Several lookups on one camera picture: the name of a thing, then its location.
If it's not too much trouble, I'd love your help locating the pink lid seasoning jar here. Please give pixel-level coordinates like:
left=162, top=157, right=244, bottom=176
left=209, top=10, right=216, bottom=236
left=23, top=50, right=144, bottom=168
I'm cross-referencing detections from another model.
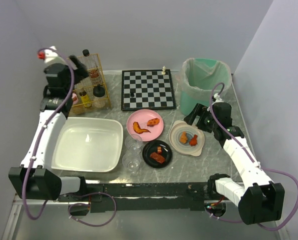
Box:
left=71, top=93, right=79, bottom=105

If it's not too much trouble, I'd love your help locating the white chess piece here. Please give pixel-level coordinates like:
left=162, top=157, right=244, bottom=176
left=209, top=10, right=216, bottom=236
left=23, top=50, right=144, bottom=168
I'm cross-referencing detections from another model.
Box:
left=161, top=66, right=166, bottom=75

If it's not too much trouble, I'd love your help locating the green trash bin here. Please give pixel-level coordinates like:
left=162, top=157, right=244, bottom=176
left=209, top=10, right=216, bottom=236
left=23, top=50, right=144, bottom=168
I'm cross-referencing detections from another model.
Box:
left=180, top=58, right=232, bottom=116

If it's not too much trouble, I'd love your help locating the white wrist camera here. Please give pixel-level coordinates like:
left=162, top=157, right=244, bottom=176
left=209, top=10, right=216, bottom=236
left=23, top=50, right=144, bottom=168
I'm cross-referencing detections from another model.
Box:
left=37, top=50, right=66, bottom=66
left=211, top=93, right=224, bottom=105

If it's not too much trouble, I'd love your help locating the orange nugget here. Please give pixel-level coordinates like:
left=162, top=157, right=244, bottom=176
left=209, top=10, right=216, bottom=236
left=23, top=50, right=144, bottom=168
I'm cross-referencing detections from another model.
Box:
left=179, top=131, right=188, bottom=144

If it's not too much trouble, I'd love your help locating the white plastic tub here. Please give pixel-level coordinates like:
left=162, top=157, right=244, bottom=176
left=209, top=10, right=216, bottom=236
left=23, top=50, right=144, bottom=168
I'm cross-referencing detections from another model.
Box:
left=51, top=117, right=124, bottom=173

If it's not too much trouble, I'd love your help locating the chicken wing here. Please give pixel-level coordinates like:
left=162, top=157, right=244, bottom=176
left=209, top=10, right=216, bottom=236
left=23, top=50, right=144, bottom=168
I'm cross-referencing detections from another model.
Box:
left=132, top=121, right=150, bottom=134

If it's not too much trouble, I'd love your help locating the clear bin liner bag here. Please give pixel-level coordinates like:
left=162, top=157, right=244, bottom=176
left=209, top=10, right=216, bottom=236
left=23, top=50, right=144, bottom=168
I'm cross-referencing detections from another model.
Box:
left=176, top=57, right=233, bottom=102

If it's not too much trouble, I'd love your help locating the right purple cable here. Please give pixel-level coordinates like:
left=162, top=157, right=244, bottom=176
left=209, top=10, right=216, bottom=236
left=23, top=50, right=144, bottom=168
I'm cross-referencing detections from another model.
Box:
left=205, top=82, right=298, bottom=231

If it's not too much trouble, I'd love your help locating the orange fried food piece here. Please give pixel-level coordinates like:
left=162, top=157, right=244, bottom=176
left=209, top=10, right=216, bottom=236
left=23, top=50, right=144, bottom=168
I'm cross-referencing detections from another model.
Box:
left=146, top=118, right=160, bottom=127

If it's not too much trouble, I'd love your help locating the beige blue ceramic plate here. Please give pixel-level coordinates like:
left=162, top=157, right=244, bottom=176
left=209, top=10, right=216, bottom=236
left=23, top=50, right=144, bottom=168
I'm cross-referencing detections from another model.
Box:
left=169, top=120, right=205, bottom=157

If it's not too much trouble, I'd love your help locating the black white chessboard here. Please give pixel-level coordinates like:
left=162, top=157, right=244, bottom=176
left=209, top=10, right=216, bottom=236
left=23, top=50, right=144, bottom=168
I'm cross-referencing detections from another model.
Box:
left=120, top=69, right=177, bottom=111

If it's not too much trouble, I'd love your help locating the red meat slab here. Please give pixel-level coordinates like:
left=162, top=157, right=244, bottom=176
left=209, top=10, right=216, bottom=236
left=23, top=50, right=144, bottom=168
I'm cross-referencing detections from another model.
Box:
left=150, top=152, right=166, bottom=164

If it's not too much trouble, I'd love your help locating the black round plate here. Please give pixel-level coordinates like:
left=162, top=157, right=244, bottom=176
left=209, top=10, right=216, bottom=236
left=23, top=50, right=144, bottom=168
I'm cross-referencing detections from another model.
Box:
left=142, top=140, right=173, bottom=169

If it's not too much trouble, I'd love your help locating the pink plate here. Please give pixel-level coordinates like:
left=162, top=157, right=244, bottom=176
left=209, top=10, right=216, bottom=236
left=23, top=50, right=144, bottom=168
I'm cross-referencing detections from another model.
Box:
left=126, top=109, right=164, bottom=142

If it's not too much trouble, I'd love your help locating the aluminium rail frame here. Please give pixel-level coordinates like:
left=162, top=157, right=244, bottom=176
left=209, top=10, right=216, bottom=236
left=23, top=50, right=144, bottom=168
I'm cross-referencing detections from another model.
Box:
left=2, top=196, right=290, bottom=240

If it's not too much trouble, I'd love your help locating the yellow wire rack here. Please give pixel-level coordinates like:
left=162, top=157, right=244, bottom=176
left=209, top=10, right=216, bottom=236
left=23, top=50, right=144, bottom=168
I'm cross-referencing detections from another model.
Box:
left=69, top=49, right=112, bottom=117

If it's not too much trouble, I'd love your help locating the black lid spice jar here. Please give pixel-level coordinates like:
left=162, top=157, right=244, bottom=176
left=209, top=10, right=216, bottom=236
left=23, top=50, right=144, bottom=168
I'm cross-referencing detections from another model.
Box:
left=93, top=84, right=106, bottom=108

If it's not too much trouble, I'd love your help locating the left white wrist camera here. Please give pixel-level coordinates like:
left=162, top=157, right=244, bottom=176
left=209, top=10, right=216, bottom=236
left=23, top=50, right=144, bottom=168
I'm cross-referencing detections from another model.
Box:
left=37, top=50, right=66, bottom=66

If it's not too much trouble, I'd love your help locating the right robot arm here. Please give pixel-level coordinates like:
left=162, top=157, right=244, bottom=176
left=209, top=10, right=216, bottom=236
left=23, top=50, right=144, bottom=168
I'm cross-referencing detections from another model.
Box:
left=184, top=102, right=285, bottom=225

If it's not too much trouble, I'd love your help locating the clear plastic cup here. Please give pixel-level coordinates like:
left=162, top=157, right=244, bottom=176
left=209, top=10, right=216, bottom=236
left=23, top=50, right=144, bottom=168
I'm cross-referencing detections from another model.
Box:
left=125, top=134, right=143, bottom=154
left=122, top=151, right=141, bottom=173

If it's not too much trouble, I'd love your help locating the red chicken piece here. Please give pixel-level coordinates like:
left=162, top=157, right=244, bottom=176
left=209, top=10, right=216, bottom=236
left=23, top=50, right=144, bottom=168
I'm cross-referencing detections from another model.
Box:
left=189, top=134, right=198, bottom=146

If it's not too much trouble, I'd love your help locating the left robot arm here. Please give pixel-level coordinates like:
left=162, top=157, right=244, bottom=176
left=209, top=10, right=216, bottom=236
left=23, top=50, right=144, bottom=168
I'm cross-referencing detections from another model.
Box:
left=8, top=55, right=88, bottom=200

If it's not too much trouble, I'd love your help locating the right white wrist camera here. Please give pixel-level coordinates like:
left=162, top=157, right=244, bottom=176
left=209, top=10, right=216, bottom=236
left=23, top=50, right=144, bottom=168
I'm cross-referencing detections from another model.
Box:
left=211, top=93, right=224, bottom=105

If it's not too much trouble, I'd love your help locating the clear bottle red label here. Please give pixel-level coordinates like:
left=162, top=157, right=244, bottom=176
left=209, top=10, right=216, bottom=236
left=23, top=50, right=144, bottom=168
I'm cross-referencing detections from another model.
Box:
left=82, top=49, right=103, bottom=86

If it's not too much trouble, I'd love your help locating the brown sauce bottle yellow label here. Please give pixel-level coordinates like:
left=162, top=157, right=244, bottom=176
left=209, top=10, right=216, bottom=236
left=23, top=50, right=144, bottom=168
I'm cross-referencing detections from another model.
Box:
left=78, top=87, right=92, bottom=108

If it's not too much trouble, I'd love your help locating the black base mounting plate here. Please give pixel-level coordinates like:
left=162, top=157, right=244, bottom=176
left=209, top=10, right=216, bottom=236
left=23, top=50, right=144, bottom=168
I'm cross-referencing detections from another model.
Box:
left=58, top=182, right=222, bottom=213

